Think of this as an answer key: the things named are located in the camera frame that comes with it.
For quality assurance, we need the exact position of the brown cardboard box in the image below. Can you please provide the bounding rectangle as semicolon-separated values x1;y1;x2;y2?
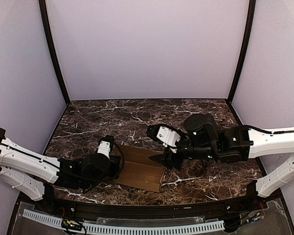
116;145;164;193

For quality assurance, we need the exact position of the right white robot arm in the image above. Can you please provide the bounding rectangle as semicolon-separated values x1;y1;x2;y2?
147;114;294;212

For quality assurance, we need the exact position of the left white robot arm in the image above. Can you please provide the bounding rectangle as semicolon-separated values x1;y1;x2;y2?
0;128;125;201

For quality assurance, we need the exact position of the small green circuit board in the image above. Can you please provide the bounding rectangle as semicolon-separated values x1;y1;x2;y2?
61;219;83;231

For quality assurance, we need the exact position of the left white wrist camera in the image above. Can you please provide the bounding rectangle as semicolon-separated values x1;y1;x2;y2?
97;135;115;159

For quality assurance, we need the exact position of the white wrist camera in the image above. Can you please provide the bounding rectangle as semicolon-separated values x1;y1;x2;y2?
147;124;181;148
97;135;115;159

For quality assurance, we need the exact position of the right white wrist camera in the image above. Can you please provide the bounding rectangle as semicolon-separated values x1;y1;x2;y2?
147;124;181;148

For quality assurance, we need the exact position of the white slotted cable duct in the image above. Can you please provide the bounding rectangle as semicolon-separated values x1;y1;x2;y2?
22;209;225;235

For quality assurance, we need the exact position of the black front table rail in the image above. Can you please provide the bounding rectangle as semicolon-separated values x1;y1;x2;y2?
36;197;268;221

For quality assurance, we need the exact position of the left black frame post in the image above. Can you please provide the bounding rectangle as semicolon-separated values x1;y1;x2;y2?
38;0;71;106

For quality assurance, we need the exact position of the black frame post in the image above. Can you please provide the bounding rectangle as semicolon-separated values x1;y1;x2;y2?
227;0;256;103
38;0;71;106

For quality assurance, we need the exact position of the right black frame post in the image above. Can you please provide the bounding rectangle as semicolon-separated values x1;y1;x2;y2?
227;0;256;103

